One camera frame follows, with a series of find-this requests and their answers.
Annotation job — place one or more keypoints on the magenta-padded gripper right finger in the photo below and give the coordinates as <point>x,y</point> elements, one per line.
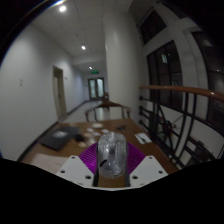
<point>148,170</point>

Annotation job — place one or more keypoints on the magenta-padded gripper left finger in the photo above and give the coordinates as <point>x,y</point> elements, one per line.
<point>75,170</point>

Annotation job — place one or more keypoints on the small white paper card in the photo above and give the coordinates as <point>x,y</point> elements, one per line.
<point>82,144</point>
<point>105,131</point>

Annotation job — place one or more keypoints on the small black charger block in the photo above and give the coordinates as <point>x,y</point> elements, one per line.
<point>79,137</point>

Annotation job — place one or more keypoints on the white notepad with pen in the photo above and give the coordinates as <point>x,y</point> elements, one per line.
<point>144,137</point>

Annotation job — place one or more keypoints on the black closed laptop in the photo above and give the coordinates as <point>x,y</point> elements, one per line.
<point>58,136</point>

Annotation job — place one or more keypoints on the rectangular white paper card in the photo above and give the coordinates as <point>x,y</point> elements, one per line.
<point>97,125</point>

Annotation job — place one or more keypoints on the wooden armchair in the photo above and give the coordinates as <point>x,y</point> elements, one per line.
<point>106,104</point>

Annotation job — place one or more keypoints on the open side doorway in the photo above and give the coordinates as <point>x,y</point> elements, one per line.
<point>56,96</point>

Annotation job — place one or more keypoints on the glass double door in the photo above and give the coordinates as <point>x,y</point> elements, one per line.
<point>92,88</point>

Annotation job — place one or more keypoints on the wooden-topped black metal railing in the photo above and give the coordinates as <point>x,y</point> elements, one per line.
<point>173,89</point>

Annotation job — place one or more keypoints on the green exit sign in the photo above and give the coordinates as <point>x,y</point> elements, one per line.
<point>95,72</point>

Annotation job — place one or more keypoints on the round ceiling lights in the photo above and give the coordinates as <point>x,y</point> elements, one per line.
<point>62,8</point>

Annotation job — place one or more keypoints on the dark framed window wall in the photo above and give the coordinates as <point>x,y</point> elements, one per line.
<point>166,76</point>

